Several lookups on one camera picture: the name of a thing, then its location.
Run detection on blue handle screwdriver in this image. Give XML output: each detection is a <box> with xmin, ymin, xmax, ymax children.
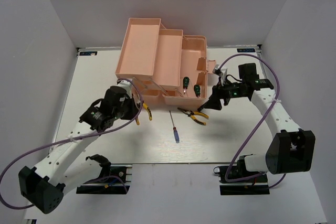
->
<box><xmin>169</xmin><ymin>111</ymin><xmax>180</xmax><ymax>143</ymax></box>

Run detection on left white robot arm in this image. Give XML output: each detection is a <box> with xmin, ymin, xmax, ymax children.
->
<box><xmin>18</xmin><ymin>80</ymin><xmax>139</xmax><ymax>214</ymax></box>

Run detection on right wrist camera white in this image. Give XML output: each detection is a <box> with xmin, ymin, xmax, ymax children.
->
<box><xmin>213</xmin><ymin>64</ymin><xmax>227</xmax><ymax>86</ymax></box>

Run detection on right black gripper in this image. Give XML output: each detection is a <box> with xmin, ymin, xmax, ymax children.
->
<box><xmin>204</xmin><ymin>76</ymin><xmax>247</xmax><ymax>111</ymax></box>

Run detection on blue label sticker right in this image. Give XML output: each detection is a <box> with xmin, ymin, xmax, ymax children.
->
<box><xmin>237</xmin><ymin>48</ymin><xmax>256</xmax><ymax>54</ymax></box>

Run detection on blue label sticker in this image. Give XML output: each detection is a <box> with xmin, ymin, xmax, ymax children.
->
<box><xmin>237</xmin><ymin>48</ymin><xmax>256</xmax><ymax>54</ymax></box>
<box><xmin>79</xmin><ymin>51</ymin><xmax>98</xmax><ymax>56</ymax></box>

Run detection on green stubby screwdriver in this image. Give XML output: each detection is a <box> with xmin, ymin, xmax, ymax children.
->
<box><xmin>182</xmin><ymin>77</ymin><xmax>190</xmax><ymax>94</ymax></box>
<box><xmin>194</xmin><ymin>84</ymin><xmax>201</xmax><ymax>98</ymax></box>

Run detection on pink plastic toolbox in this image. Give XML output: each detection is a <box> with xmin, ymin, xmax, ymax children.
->
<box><xmin>115</xmin><ymin>18</ymin><xmax>216</xmax><ymax>109</ymax></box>

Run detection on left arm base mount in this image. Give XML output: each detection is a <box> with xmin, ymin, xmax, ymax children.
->
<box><xmin>76</xmin><ymin>165</ymin><xmax>132</xmax><ymax>195</ymax></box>

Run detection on yellow needle-nose pliers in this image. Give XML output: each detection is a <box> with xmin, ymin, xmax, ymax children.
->
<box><xmin>135</xmin><ymin>102</ymin><xmax>153</xmax><ymax>125</ymax></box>

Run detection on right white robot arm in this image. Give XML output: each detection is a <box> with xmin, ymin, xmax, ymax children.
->
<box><xmin>198</xmin><ymin>63</ymin><xmax>316</xmax><ymax>182</ymax></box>

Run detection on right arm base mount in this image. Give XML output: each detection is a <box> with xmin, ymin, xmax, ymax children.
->
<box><xmin>213</xmin><ymin>165</ymin><xmax>270</xmax><ymax>196</ymax></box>

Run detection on blue label sticker left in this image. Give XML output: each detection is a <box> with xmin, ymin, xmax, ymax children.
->
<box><xmin>79</xmin><ymin>51</ymin><xmax>98</xmax><ymax>56</ymax></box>

